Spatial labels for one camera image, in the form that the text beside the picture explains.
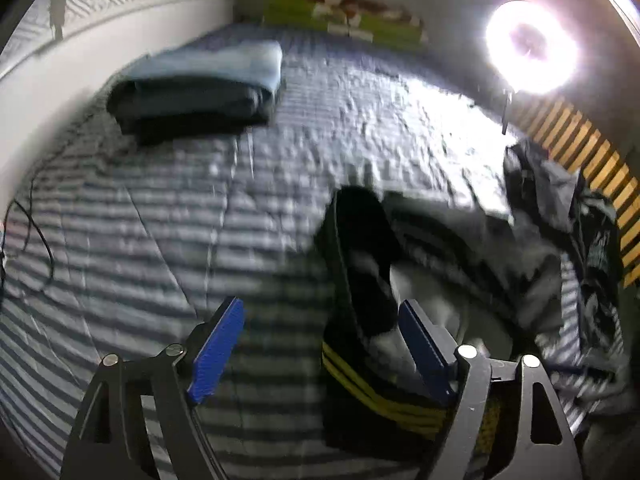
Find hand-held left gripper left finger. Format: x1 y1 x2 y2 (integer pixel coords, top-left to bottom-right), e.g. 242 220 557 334
60 296 246 480

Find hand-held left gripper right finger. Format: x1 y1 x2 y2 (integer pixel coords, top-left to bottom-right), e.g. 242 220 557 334
397 299 586 480

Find black yellow-striped pants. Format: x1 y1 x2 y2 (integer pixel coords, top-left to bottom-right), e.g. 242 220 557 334
315 185 566 466

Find dark folded pants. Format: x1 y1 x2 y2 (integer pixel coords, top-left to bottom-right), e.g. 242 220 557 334
106 80 277 147

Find grey striped blanket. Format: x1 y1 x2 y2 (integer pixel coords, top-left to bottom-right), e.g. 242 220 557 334
0 22 626 480

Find pile of dark clothes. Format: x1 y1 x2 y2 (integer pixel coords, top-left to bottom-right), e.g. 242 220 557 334
502 140 632 411

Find wooden slatted headboard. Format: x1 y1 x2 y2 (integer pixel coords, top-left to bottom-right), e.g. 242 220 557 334
515 95 640 288

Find stack of folded clothes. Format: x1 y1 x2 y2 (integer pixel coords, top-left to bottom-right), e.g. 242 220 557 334
119 40 284 107

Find green patterned pillow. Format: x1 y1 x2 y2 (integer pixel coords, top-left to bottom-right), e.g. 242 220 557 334
262 0 431 47

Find black cable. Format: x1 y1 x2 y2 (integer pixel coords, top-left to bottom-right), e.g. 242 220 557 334
0 110 103 286

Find ring light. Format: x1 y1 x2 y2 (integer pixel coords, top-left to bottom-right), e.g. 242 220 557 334
485 0 581 97

